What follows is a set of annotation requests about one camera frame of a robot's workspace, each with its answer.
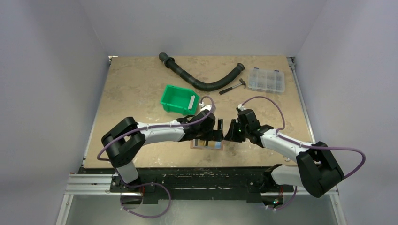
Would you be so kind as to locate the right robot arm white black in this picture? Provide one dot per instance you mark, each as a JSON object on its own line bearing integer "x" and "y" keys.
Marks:
{"x": 317, "y": 170}

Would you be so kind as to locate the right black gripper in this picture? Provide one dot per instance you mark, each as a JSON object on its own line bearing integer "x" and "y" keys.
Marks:
{"x": 234, "y": 131}

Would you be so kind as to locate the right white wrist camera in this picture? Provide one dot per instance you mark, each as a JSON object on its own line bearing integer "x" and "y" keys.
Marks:
{"x": 240, "y": 108}

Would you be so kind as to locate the small black-handled hammer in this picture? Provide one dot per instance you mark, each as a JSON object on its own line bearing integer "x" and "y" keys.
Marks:
{"x": 242, "y": 83}

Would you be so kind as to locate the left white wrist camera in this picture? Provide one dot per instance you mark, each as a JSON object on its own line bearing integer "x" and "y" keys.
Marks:
{"x": 206, "y": 109}

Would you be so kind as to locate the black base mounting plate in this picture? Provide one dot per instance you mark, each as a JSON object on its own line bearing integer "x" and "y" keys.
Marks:
{"x": 199, "y": 183}

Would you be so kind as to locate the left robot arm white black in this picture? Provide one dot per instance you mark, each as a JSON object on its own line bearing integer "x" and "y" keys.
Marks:
{"x": 124, "y": 141}

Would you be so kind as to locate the white card in bin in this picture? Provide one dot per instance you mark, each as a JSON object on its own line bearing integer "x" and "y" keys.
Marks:
{"x": 191, "y": 102}

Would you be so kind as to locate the clear plastic organizer box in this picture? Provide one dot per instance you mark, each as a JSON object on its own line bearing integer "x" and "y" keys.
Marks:
{"x": 266, "y": 80}

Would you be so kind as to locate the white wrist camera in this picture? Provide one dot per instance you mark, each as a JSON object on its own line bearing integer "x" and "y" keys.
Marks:
{"x": 240, "y": 108}
{"x": 206, "y": 109}

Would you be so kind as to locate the green plastic bin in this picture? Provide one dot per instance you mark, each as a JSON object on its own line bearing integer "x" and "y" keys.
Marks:
{"x": 176, "y": 99}

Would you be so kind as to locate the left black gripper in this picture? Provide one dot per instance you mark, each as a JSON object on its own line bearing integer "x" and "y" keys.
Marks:
{"x": 214, "y": 135}

